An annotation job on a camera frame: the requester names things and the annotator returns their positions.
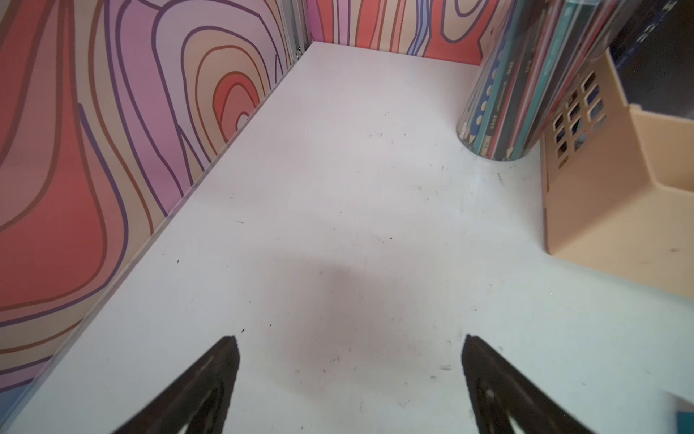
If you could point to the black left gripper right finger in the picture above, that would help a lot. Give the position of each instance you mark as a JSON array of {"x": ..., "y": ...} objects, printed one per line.
[{"x": 504, "y": 400}]

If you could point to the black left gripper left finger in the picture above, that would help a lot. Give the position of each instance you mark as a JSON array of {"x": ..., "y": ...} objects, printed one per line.
[{"x": 198, "y": 400}]

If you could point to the teal block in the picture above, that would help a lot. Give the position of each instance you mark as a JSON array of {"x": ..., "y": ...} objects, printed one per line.
[{"x": 684, "y": 422}]

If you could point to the beige desk organizer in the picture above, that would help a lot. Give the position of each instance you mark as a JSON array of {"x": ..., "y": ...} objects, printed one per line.
[{"x": 617, "y": 153}]

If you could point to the clear cup of pencils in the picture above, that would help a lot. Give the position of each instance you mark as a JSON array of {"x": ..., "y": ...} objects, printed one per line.
[{"x": 537, "y": 52}]

